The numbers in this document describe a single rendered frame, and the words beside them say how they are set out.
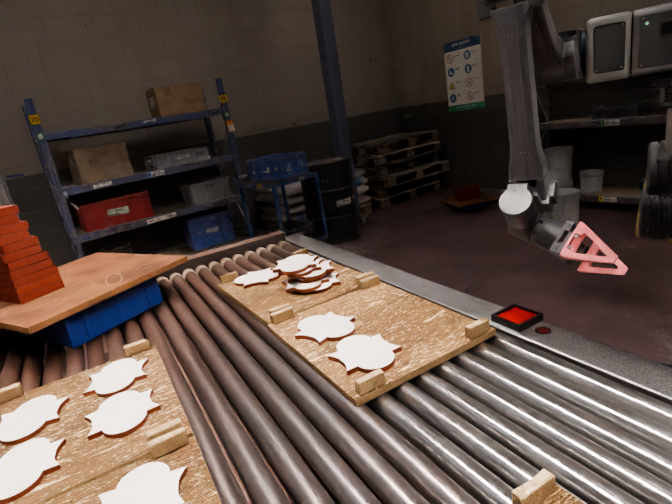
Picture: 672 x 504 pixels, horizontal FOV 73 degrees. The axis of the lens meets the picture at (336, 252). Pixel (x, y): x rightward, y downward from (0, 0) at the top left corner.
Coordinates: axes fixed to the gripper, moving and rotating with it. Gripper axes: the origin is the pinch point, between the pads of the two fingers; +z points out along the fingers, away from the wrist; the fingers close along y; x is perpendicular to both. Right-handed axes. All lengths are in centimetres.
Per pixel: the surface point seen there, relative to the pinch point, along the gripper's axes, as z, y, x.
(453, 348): -15.9, 3.3, -27.9
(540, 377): -0.3, 1.6, -23.4
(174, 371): -57, 30, -64
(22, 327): -90, 52, -75
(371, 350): -26.7, 11.9, -36.3
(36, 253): -118, 47, -67
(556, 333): -5.6, -12.3, -16.1
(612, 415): 11.8, 5.2, -21.6
